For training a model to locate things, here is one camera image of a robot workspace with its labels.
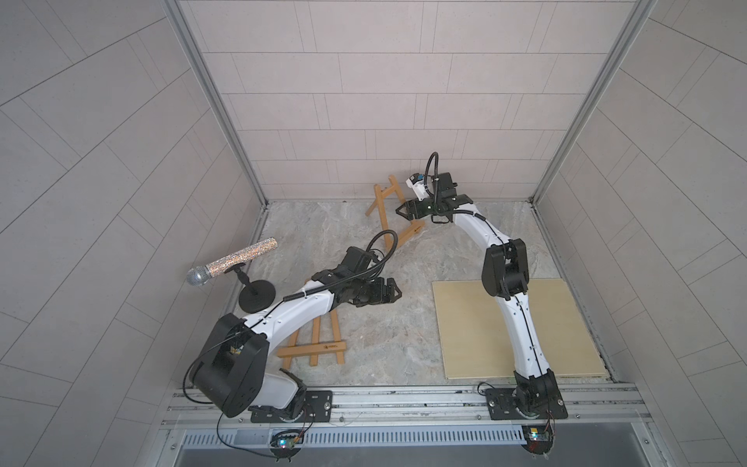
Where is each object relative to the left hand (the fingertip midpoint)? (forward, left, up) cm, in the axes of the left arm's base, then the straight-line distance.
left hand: (395, 294), depth 82 cm
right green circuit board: (-32, -34, -9) cm, 48 cm away
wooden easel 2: (-13, +22, -8) cm, 26 cm away
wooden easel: (+28, -9, -3) cm, 29 cm away
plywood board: (-11, -23, -8) cm, 27 cm away
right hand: (+33, -4, +2) cm, 34 cm away
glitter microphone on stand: (+3, +42, -7) cm, 43 cm away
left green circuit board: (-34, +25, -6) cm, 42 cm away
